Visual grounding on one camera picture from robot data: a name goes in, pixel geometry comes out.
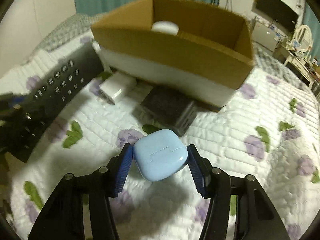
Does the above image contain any black remote control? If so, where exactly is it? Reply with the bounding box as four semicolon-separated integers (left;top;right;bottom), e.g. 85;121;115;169
1;43;104;163

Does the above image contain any light blue earbud case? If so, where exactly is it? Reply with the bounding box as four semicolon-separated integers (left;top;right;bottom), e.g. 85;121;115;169
133;129;188;181

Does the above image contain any white charger adapter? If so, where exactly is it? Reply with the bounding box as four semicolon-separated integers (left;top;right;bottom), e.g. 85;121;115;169
100;71;137;105

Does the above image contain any black square box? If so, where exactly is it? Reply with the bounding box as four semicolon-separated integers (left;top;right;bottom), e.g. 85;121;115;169
141;86;197;137

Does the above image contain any white dressing table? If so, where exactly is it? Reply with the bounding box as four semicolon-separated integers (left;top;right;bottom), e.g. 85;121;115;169
272;42;316;88

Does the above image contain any brown cardboard box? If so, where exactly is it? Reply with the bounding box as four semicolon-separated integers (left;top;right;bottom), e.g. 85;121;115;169
91;0;253;108

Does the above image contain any silver mini fridge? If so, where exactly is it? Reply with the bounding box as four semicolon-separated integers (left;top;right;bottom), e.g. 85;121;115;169
252;21;278;55

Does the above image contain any oval vanity mirror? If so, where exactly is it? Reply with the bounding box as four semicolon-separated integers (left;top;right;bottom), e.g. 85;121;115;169
291;24;313;53

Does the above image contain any grey checkered bedsheet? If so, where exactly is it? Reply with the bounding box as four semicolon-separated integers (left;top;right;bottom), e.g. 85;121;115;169
22;12;107;64

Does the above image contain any white round object in box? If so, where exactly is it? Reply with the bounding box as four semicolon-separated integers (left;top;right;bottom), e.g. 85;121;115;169
151;21;179;35

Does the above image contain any black wall television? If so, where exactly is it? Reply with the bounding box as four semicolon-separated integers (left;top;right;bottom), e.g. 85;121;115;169
255;0;298;33

